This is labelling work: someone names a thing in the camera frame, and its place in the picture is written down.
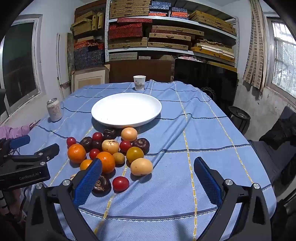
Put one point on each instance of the blue striped tablecloth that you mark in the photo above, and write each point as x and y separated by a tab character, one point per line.
173	143

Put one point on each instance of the cream yellow streaked fruit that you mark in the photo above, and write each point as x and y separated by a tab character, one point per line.
110	146

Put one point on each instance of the white oval plate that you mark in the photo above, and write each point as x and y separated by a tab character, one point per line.
126	109

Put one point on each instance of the yellow green tomato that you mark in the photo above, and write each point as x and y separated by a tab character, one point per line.
134	154

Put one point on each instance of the brown checked curtain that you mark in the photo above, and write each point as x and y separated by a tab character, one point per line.
255	46

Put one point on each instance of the white metal shelf rack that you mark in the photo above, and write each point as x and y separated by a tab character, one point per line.
106	34

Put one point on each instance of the beige beverage can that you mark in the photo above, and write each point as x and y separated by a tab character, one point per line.
54	110

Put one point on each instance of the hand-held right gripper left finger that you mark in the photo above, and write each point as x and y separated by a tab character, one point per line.
89	180

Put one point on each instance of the orange mandarin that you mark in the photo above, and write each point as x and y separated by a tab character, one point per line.
107	162
76	153

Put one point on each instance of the black round stool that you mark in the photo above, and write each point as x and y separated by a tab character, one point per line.
239	114

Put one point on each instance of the pale yellow round fruit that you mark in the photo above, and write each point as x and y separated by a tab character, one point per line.
141	166

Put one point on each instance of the small tan round fruit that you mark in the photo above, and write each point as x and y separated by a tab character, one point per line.
118	158

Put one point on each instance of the pale orange round fruit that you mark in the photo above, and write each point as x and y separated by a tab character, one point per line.
129	134

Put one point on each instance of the black flat panel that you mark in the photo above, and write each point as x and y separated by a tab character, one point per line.
205	78

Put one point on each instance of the beige picture frame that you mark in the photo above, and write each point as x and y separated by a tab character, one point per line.
89	78

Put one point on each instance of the stack of flat patterned boxes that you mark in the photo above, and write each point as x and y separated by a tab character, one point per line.
166	37

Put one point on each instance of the bright barred window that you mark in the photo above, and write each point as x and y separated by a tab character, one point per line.
283	58

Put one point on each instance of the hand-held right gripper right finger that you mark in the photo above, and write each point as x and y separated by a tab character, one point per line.
208	180

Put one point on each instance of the dark glass window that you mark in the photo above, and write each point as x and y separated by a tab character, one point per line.
20	60

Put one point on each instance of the pile of tan and blue boxes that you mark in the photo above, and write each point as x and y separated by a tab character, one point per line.
89	53

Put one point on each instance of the small orange tomato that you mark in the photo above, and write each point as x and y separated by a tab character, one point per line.
86	164

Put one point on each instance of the white paper cup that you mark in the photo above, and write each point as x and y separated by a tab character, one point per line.
139	82

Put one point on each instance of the dark brown water chestnut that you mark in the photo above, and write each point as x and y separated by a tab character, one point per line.
104	185
141	144
109	133

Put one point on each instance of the brown board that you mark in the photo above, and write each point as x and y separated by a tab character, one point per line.
138	70

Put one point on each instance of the white leaning panel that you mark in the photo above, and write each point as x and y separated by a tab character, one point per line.
61	62

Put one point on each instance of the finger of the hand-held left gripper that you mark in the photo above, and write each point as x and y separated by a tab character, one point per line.
20	141
46	150

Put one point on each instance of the grey marbled panel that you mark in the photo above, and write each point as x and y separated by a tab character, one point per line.
70	53

